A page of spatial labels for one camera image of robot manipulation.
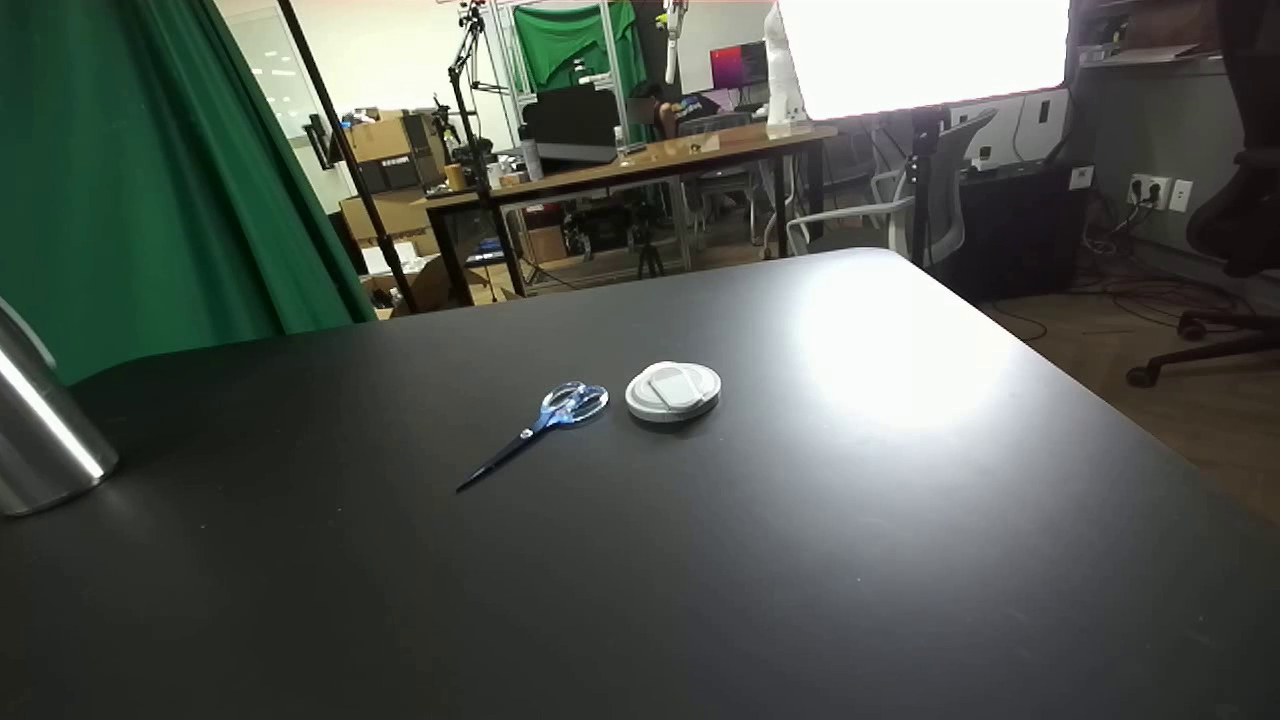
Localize stainless steel flask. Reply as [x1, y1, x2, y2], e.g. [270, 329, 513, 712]
[0, 301, 118, 516]

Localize white round flask lid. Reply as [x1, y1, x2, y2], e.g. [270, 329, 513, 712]
[625, 360, 725, 423]

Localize wooden background desk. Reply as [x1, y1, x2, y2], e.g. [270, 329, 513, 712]
[422, 124, 830, 304]

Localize bright studio light panel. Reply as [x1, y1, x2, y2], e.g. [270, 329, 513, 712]
[781, 0, 1071, 119]

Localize green backdrop curtain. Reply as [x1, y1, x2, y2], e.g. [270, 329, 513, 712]
[0, 0, 370, 386]

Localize black office chair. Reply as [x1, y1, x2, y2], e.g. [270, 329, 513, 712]
[1126, 0, 1280, 387]

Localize blue handled scissors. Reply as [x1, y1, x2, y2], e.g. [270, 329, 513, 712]
[464, 379, 606, 488]

